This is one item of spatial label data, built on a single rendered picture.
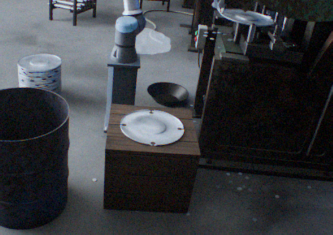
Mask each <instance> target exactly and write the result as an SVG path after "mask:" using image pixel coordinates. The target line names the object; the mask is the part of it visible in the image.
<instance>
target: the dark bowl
mask: <svg viewBox="0 0 333 235"><path fill-rule="evenodd" d="M147 92H148V94H150V96H151V97H152V98H153V99H154V100H155V102H157V103H158V104H160V105H163V106H175V105H178V104H179V103H180V102H182V101H184V100H186V98H188V97H189V91H187V89H186V88H185V87H182V86H181V85H178V84H175V83H171V82H155V83H152V84H151V85H150V86H148V88H147Z"/></svg>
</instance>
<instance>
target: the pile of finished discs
mask: <svg viewBox="0 0 333 235"><path fill-rule="evenodd" d="M152 112H154V114H150V110H136V111H133V112H130V113H129V114H127V115H125V116H124V117H123V118H122V120H121V122H120V124H121V125H122V124H126V125H127V126H121V125H120V128H121V130H122V132H123V133H124V134H125V135H126V136H127V137H129V138H130V139H131V140H133V141H136V142H138V143H141V144H143V145H150V146H152V145H151V144H150V143H151V142H155V145H154V146H165V145H169V144H172V143H174V142H177V141H178V140H179V139H180V138H181V137H182V135H183V133H184V130H178V128H182V129H183V125H182V123H181V122H180V121H179V120H178V118H176V117H174V116H173V115H171V114H168V113H165V112H162V111H158V110H154V111H152Z"/></svg>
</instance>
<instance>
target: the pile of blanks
mask: <svg viewBox="0 0 333 235"><path fill-rule="evenodd" d="M17 65H18V80H19V86H20V87H32V88H41V89H45V90H50V91H51V92H54V93H57V94H59V96H62V76H61V65H60V66H59V67H57V68H56V69H53V70H49V71H41V72H32V71H28V70H24V69H22V68H21V67H19V64H18V63H17Z"/></svg>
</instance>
